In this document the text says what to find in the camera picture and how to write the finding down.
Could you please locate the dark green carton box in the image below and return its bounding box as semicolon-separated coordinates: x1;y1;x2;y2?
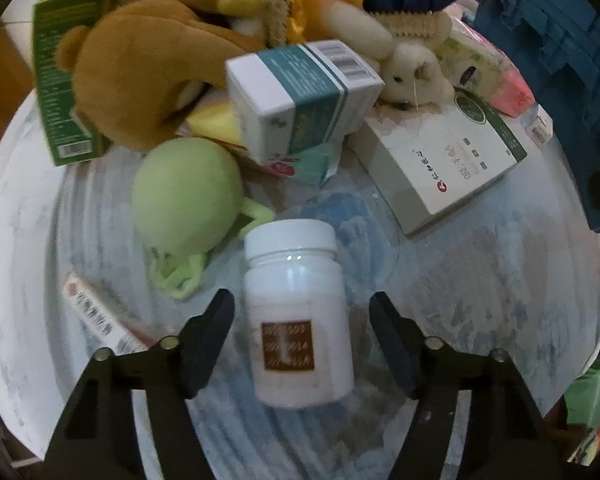
31;0;121;167

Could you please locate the pale green round plush toy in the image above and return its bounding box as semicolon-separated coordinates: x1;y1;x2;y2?
131;138;276;302

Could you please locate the flat white box green corner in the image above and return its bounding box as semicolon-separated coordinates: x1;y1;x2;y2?
347;87;529;237

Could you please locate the small red and white box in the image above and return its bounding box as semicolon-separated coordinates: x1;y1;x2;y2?
62;272;156;356

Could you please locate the white and teal carton box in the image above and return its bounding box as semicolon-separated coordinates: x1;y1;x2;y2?
225;39;386;163

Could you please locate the white plush doll navy dress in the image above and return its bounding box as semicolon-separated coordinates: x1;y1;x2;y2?
352;0;468;111

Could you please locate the yellow sponge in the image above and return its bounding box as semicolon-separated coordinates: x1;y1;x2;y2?
185;100;241;146

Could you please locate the small teal carton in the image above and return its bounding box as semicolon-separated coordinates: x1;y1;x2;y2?
260;140;341;188

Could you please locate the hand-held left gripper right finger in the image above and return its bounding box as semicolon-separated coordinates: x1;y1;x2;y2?
369;291;563;480

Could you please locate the large brown plush toy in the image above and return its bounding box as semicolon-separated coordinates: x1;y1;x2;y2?
57;0;268;153

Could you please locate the brown wooden cabinet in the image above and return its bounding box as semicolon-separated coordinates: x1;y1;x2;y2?
0;22;33;163

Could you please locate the bright green carton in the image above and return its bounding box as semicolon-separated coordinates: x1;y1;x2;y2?
562;320;600;466

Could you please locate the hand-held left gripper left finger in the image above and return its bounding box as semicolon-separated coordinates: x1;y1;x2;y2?
42;287;237;480

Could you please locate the blue plastic crate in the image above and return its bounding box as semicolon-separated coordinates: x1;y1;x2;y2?
462;0;600;233

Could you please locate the white green pink wipes packet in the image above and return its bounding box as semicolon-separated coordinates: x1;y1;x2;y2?
437;17;536;116

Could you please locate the white plastic bottle brown label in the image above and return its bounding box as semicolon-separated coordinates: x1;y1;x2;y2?
243;220;355;409

